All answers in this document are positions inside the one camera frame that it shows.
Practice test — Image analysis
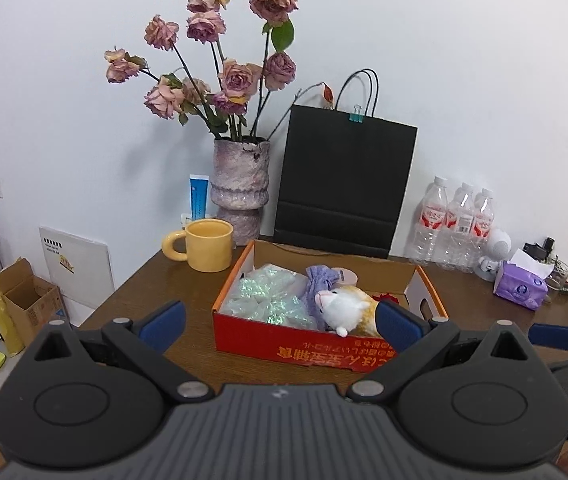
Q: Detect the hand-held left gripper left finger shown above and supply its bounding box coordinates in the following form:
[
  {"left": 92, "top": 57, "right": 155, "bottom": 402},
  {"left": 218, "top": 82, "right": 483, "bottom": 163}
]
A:
[{"left": 31, "top": 301, "right": 215, "bottom": 403}]

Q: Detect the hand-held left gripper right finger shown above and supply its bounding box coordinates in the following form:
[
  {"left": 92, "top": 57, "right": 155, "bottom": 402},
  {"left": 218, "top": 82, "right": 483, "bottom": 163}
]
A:
[{"left": 346, "top": 301, "right": 529, "bottom": 403}]

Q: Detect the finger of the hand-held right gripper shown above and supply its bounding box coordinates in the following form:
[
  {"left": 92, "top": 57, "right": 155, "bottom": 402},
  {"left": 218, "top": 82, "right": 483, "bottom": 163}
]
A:
[{"left": 528, "top": 320, "right": 568, "bottom": 361}]

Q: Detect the white orange plush cat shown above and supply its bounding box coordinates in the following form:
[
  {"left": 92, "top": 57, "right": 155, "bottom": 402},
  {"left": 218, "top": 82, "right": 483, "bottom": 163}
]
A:
[{"left": 314, "top": 285, "right": 382, "bottom": 338}]

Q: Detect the purple drawstring pouch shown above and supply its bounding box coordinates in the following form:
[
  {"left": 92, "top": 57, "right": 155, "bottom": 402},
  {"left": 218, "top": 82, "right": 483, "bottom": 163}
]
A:
[{"left": 300, "top": 265, "right": 345, "bottom": 331}]

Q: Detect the red cardboard box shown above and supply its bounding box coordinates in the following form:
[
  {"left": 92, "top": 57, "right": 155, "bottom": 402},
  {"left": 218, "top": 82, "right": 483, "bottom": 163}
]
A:
[{"left": 212, "top": 239, "right": 449, "bottom": 375}]

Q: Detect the iridescent plastic gift bag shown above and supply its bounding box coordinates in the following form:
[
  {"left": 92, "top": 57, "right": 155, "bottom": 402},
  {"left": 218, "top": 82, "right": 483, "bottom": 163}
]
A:
[{"left": 224, "top": 265, "right": 325, "bottom": 332}]

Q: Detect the wooden desktop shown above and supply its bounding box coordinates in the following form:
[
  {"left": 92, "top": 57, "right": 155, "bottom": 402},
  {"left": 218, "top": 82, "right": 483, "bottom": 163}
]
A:
[{"left": 71, "top": 232, "right": 568, "bottom": 480}]

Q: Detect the clear glass jar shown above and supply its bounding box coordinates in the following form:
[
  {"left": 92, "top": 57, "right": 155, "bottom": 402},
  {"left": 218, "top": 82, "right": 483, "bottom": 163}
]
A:
[{"left": 546, "top": 260, "right": 568, "bottom": 296}]

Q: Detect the purple tissue pack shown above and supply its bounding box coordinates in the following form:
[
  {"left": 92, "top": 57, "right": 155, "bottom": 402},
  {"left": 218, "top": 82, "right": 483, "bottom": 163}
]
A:
[{"left": 494, "top": 247, "right": 554, "bottom": 310}]

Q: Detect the black power adapter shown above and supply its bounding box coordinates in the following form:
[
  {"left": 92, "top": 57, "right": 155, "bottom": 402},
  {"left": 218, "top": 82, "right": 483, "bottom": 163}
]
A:
[{"left": 524, "top": 237, "right": 557, "bottom": 263}]

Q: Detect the yellow mug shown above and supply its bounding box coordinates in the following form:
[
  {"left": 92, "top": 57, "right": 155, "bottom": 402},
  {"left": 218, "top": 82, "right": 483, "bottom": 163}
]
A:
[{"left": 162, "top": 218, "right": 235, "bottom": 273}]

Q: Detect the white leaning panel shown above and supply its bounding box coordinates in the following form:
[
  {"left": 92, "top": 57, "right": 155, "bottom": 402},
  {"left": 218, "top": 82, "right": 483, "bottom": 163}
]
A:
[{"left": 39, "top": 226, "right": 116, "bottom": 313}]

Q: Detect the clear plastic water bottle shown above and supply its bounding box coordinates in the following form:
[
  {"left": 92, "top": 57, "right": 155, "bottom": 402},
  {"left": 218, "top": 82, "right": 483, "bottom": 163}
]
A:
[
  {"left": 411, "top": 176, "right": 449, "bottom": 267},
  {"left": 436, "top": 182, "right": 474, "bottom": 272},
  {"left": 468, "top": 187, "right": 495, "bottom": 271}
]

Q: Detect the white round robot toy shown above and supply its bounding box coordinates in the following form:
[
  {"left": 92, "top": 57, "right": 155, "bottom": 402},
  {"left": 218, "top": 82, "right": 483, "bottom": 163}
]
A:
[{"left": 478, "top": 229, "right": 513, "bottom": 281}]

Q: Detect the open cardboard box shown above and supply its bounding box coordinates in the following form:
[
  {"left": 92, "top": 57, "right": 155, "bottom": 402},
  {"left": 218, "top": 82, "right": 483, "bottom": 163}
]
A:
[{"left": 0, "top": 257, "right": 67, "bottom": 348}]

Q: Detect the blue and white tube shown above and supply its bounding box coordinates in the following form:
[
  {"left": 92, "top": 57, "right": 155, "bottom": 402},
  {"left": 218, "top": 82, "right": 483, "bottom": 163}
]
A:
[{"left": 189, "top": 175, "right": 209, "bottom": 221}]

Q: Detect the mottled purple ceramic vase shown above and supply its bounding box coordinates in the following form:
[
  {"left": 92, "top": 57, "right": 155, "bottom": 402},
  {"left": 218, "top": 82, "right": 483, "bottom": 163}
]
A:
[{"left": 212, "top": 136, "right": 271, "bottom": 247}]

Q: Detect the black paper bag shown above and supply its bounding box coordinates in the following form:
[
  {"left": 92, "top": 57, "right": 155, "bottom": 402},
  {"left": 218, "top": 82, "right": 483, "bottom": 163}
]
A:
[{"left": 273, "top": 69, "right": 419, "bottom": 261}]

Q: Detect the yellow plastic bag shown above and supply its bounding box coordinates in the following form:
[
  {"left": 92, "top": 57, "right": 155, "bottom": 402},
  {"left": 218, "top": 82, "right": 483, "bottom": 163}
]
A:
[{"left": 0, "top": 272, "right": 25, "bottom": 358}]

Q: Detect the dried pink rose bouquet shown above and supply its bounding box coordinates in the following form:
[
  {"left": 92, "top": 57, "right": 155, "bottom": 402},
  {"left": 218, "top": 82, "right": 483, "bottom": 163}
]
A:
[{"left": 104, "top": 0, "right": 337, "bottom": 142}]

